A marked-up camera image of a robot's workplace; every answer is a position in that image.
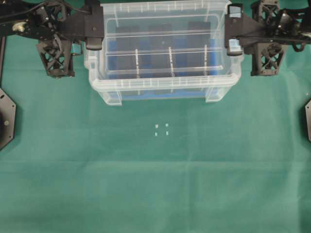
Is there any clear plastic box lid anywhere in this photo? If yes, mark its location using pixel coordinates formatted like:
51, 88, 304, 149
85, 0, 243, 92

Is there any green table cloth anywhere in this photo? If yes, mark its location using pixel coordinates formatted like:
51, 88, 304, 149
0, 47, 311, 233

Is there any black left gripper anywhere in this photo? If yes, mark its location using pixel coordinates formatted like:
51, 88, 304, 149
36, 0, 104, 78

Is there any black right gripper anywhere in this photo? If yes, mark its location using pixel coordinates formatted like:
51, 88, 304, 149
225, 0, 284, 76

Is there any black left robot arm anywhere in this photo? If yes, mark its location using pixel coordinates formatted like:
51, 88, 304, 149
0, 36, 100, 160

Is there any clear plastic storage box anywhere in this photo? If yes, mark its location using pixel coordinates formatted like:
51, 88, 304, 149
89, 73, 241, 106

